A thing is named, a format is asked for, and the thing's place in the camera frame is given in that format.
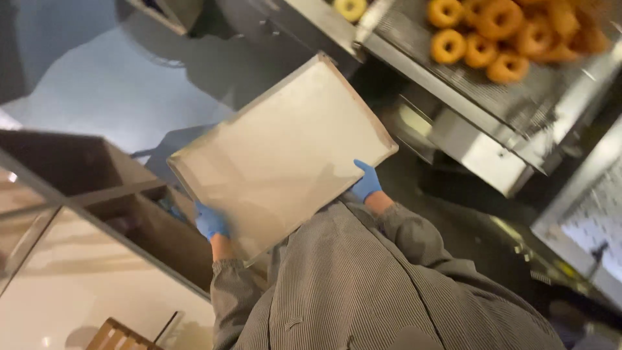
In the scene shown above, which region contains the person's striped grey shirt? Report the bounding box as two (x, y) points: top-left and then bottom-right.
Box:
(210, 192), (567, 350)

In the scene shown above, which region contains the metal baking tray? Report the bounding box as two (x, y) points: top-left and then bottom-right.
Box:
(167, 52), (399, 266)

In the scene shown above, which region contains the pale uncooked donut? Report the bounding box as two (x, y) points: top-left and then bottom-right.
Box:
(333, 0), (368, 23)

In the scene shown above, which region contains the brown tray rack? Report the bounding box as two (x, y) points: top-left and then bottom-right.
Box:
(0, 129), (215, 301)

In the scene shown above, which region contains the person's right hand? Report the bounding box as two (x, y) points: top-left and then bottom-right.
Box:
(350, 159), (383, 203)

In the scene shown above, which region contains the pile of golden fried donuts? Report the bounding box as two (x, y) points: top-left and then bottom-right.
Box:
(427, 0), (614, 85)

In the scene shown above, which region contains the person's left hand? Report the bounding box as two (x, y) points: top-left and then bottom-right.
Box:
(195, 201), (231, 242)

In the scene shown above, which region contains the stainless steel side table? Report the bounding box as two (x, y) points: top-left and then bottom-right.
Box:
(531, 117), (622, 312)

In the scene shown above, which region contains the stainless steel donut fryer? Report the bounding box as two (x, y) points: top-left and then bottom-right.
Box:
(214, 0), (622, 199)

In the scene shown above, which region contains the wooden crate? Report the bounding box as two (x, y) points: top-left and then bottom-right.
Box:
(86, 317), (165, 350)

